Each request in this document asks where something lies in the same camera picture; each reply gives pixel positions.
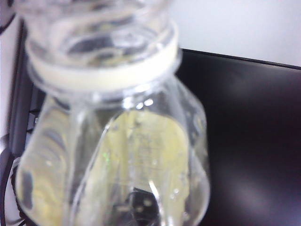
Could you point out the black computer keyboard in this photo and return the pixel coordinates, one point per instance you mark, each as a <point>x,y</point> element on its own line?
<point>21,94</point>

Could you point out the clear bottle yellow label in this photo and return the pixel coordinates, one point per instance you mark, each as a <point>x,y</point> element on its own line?
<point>141,141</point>

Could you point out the black computer monitor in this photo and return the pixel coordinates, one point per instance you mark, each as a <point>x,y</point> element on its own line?
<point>247,129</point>

